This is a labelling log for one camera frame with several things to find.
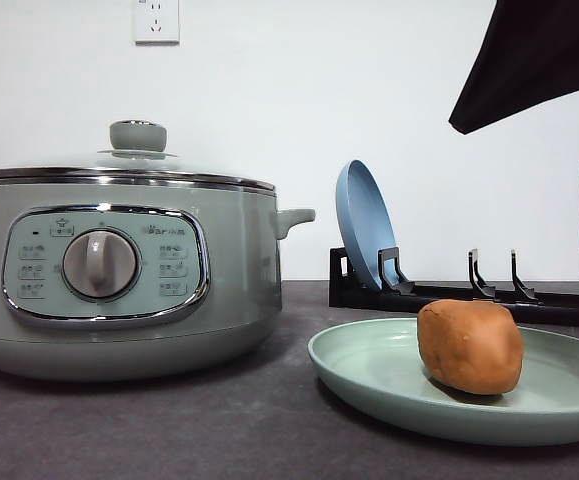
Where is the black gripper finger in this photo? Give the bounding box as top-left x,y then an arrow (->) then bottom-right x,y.
449,0 -> 579,135

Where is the brown potato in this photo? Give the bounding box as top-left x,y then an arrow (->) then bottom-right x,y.
417,299 -> 524,395

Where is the green plate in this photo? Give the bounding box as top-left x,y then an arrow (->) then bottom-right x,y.
309,318 -> 579,446

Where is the glass steamer lid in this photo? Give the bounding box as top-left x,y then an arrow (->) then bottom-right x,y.
0,119 -> 276,193

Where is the blue plate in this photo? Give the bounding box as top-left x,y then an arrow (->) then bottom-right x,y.
335,160 -> 398,290

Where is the black plate rack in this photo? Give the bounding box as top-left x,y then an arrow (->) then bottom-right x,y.
329,247 -> 579,326

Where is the green electric steamer pot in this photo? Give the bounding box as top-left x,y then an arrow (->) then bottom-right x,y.
0,166 -> 316,379

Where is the white wall socket left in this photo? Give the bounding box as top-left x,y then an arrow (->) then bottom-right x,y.
134,0 -> 180,47

